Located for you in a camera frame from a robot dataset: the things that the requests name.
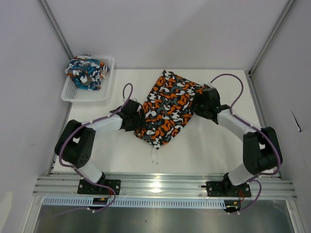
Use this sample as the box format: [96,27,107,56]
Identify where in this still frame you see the orange black camouflage shorts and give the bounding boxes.
[134,69,207,165]

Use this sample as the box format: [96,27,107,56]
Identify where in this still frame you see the aluminium side rail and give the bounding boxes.
[47,102,72,176]
[246,71,284,180]

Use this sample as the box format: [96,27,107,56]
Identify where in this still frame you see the right aluminium side rail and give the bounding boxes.
[246,71,284,180]

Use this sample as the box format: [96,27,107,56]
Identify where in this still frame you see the left aluminium corner post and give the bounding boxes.
[37,0,74,60]

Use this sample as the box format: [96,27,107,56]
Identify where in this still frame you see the white slotted cable duct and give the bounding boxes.
[42,196,226,209]

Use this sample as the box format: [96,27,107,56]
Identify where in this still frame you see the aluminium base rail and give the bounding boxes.
[33,172,297,200]

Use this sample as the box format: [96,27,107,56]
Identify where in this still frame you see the left aluminium side rail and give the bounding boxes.
[47,102,72,176]

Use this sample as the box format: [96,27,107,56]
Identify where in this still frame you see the white plastic basket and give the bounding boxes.
[61,56,115,104]

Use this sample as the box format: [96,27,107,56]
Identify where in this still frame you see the blue patterned shorts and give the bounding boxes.
[65,54,110,91]

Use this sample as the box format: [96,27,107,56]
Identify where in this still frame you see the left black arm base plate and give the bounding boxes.
[77,179,121,195]

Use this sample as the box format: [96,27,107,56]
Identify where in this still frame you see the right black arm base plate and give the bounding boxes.
[201,181,251,198]

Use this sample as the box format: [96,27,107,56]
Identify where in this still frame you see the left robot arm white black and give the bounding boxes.
[54,100,146,194]

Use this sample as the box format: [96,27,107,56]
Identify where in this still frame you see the right aluminium corner post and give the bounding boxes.
[248,0,298,77]

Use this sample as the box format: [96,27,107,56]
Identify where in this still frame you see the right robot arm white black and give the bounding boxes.
[191,88,283,197]

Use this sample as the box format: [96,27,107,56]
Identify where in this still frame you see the aluminium corner post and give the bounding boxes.
[248,0,298,77]
[37,0,74,60]

